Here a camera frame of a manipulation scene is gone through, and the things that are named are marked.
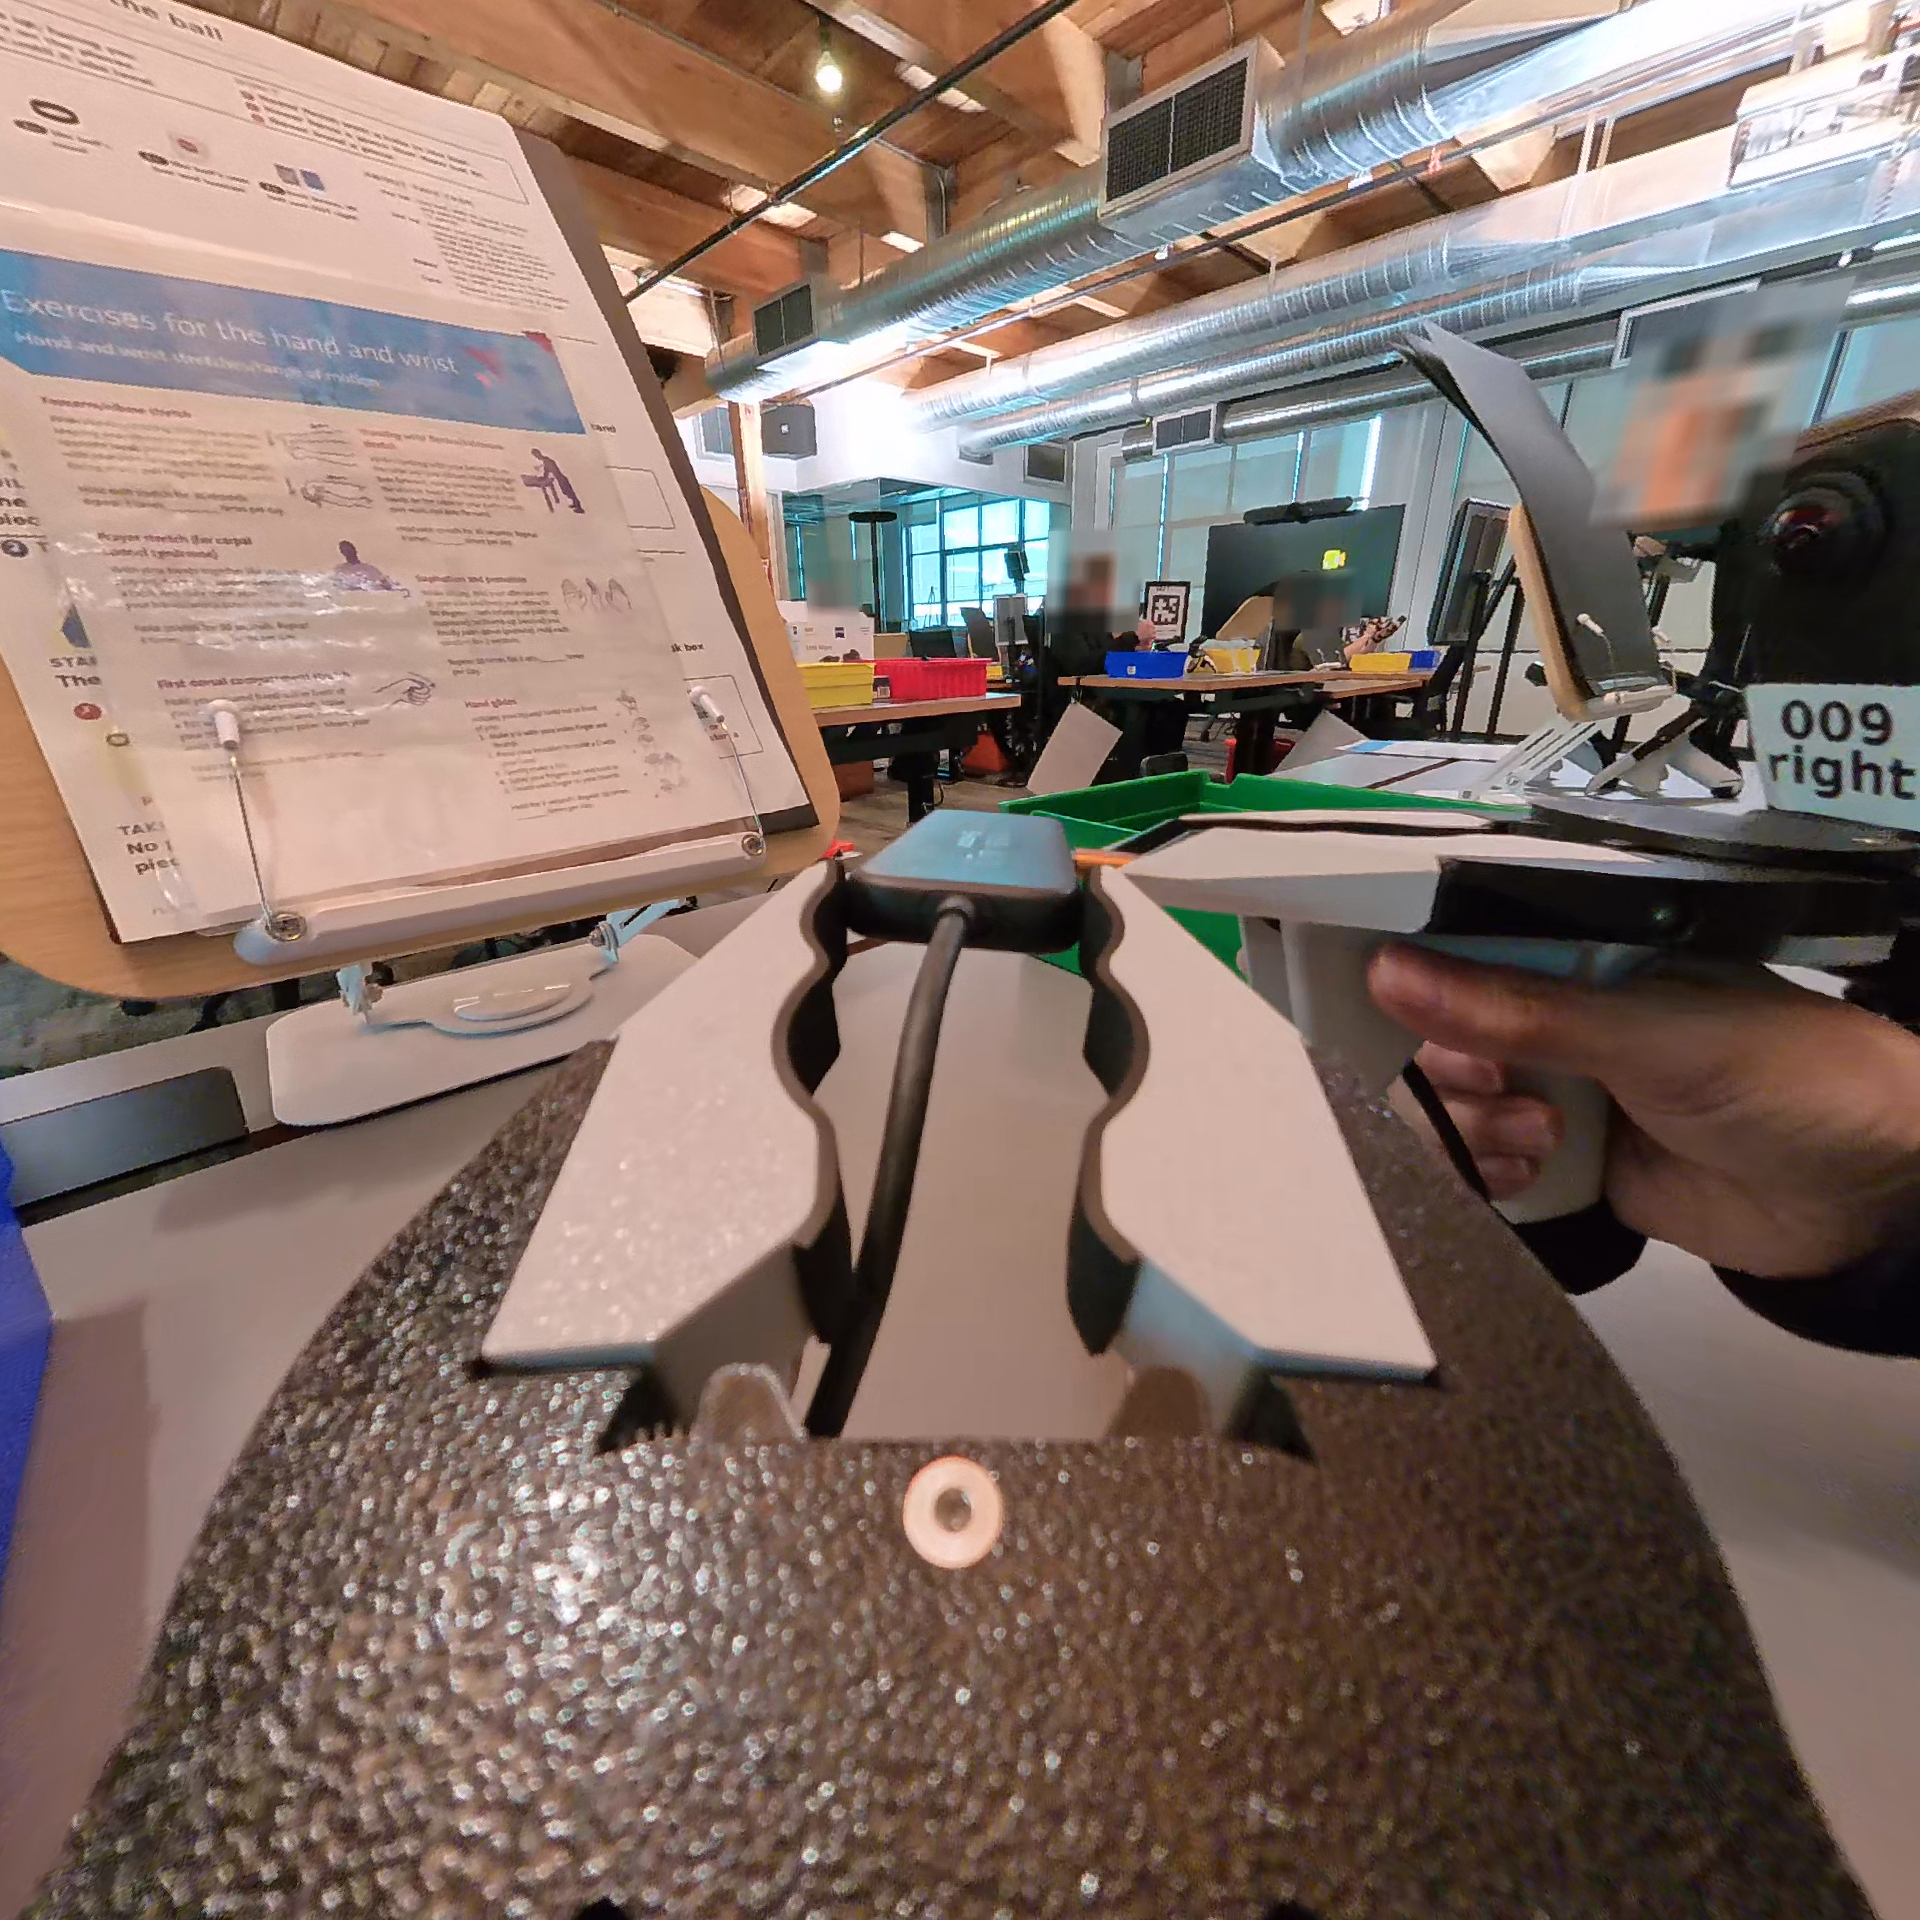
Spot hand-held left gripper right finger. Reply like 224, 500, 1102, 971
1065, 870, 1442, 1430

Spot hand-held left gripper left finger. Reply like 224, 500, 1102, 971
479, 859, 848, 1383

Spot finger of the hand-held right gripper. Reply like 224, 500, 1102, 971
1120, 833, 1455, 935
1177, 806, 1532, 838

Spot green plastic bin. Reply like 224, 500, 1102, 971
1001, 773, 1519, 986

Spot slim hub black cable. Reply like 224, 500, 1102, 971
803, 897, 976, 1437

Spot slim black usb hub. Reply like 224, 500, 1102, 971
839, 809, 1086, 945

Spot person's right forearm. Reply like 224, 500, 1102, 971
1536, 1201, 1920, 1361

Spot person's right hand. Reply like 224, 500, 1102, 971
1366, 942, 1920, 1279

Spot wooden desk with bins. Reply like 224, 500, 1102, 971
1057, 668, 1434, 782

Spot large black television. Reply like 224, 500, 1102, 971
1204, 503, 1408, 670

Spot black monitor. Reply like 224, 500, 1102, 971
1424, 503, 1519, 646

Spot white card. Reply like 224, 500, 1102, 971
1032, 703, 1120, 797

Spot document stand with black sheet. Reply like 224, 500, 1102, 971
1401, 322, 1754, 797

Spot wooden office desk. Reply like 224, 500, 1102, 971
817, 690, 1025, 783

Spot wooden document stand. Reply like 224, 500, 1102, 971
0, 129, 846, 1127

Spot printed instruction sheets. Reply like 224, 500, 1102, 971
0, 0, 818, 950

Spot silver spiral air duct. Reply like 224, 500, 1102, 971
704, 142, 1920, 413

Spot silver air duct with vent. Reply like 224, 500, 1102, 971
1102, 0, 1818, 226

